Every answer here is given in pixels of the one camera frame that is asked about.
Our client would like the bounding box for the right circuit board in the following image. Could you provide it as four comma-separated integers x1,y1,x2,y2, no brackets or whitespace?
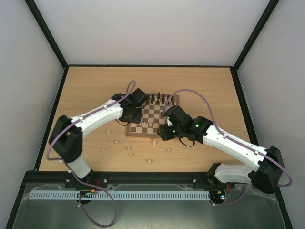
209,189,232,201

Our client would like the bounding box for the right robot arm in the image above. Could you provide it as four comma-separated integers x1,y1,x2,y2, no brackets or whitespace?
157,105,284,194

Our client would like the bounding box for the grey slotted cable duct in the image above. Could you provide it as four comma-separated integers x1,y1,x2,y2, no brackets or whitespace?
29,190,210,201

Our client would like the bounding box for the black aluminium frame rail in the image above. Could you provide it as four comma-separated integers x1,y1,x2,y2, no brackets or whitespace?
23,171,244,190

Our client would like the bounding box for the left circuit board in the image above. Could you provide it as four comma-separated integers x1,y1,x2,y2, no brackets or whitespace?
76,189,98,198

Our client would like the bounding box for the circuit board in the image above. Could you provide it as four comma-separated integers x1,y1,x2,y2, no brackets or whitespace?
76,189,98,198
209,189,232,201

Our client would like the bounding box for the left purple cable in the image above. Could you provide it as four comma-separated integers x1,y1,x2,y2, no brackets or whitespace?
46,80,118,227

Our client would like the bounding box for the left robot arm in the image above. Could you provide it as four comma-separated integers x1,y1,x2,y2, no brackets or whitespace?
49,88,148,179

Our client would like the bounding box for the wooden chess board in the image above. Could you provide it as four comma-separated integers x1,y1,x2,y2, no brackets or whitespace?
125,93,170,138

